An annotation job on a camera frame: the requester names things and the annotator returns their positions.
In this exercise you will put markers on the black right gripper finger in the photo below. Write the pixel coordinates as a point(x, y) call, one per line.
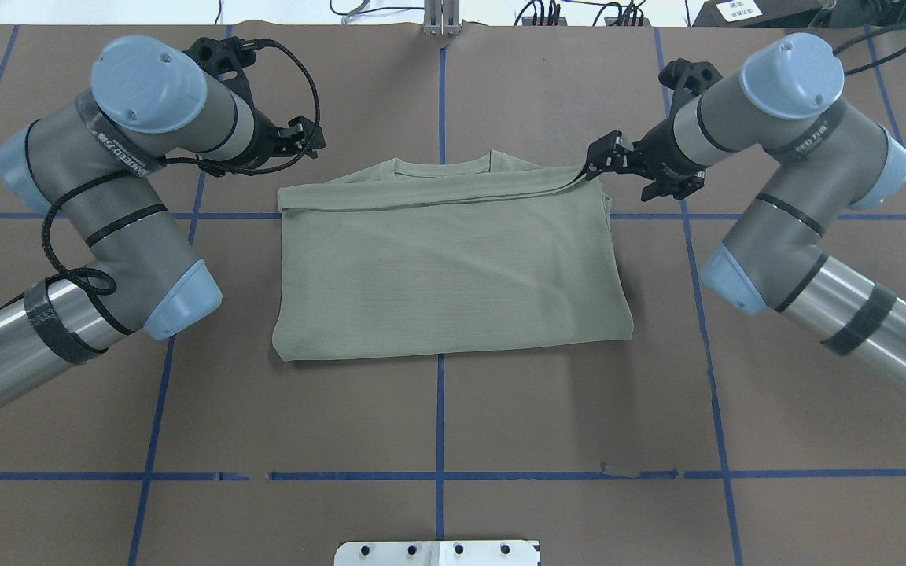
point(609, 154)
point(674, 187)

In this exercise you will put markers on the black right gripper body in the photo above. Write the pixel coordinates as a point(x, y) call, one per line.
point(660, 154)

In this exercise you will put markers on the olive green long-sleeve shirt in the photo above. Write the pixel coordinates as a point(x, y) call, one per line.
point(403, 259)

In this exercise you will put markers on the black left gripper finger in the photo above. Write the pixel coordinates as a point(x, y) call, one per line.
point(301, 137)

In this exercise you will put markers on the white pedestal column with base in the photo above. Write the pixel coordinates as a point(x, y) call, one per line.
point(474, 551)

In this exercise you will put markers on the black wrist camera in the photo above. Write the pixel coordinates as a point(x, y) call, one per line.
point(688, 79)
point(223, 57)

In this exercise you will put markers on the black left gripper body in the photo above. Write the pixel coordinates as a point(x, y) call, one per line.
point(265, 140)

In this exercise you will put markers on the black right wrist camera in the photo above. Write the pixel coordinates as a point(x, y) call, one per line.
point(688, 79)

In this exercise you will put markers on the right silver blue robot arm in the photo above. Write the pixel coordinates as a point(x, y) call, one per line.
point(788, 99)

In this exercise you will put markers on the aluminium frame post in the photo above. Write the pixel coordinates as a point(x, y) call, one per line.
point(442, 18)

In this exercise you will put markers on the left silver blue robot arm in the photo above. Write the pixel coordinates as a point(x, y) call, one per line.
point(120, 262)

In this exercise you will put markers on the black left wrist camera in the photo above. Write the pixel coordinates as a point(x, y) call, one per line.
point(223, 57)

